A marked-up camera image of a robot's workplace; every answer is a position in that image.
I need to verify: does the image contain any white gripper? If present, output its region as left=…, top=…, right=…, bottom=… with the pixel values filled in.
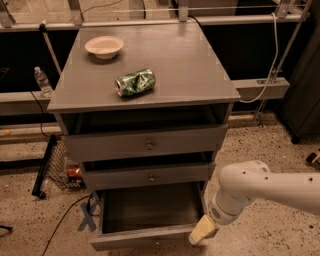
left=189, top=189, right=251, bottom=245

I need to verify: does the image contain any grey bottom drawer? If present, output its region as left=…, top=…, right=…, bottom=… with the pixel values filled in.
left=91, top=182, right=207, bottom=251

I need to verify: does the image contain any grey drawer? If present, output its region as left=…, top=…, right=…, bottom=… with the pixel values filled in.
left=63, top=125, right=227, bottom=162
left=81, top=162, right=215, bottom=190
left=91, top=182, right=207, bottom=251

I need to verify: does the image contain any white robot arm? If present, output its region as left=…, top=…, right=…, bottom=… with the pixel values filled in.
left=189, top=160, right=320, bottom=245

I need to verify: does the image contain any grey middle drawer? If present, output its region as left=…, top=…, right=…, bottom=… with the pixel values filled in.
left=81, top=162, right=215, bottom=190

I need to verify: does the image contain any grey wooden drawer cabinet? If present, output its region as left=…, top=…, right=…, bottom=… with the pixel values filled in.
left=46, top=22, right=241, bottom=201

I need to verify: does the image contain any grey top drawer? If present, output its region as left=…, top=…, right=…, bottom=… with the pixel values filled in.
left=63, top=125, right=227, bottom=162

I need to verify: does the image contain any blue tape cross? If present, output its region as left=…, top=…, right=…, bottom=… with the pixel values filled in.
left=78, top=202, right=97, bottom=232

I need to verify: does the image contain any black caster wheel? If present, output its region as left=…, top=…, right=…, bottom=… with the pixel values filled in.
left=306, top=151, right=320, bottom=164

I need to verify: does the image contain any orange item in basket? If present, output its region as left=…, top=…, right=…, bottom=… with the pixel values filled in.
left=66, top=167, right=82, bottom=180

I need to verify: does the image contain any dark grey side cabinet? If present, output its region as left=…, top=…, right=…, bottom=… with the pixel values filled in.
left=279, top=24, right=320, bottom=144

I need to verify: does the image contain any crushed green soda can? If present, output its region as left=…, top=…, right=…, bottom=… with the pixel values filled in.
left=115, top=69, right=156, bottom=97

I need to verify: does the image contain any white paper bowl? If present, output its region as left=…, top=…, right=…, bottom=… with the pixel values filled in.
left=85, top=36, right=124, bottom=60

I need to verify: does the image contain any clear plastic water bottle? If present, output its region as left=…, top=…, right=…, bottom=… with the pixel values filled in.
left=34, top=66, right=53, bottom=98

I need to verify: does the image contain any wooden stick with black tip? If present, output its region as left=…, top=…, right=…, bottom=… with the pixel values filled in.
left=39, top=19, right=62, bottom=76

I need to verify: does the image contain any black floor cable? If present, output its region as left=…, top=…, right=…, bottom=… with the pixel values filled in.
left=40, top=194, right=92, bottom=256

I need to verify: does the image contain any white hanging cable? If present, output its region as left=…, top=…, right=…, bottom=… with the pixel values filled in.
left=238, top=12, right=280, bottom=104

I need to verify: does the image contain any wire mesh basket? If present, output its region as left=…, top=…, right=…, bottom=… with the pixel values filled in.
left=32, top=135, right=84, bottom=199

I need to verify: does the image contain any grey metal frame rail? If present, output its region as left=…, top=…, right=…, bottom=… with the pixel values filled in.
left=0, top=77, right=290, bottom=116

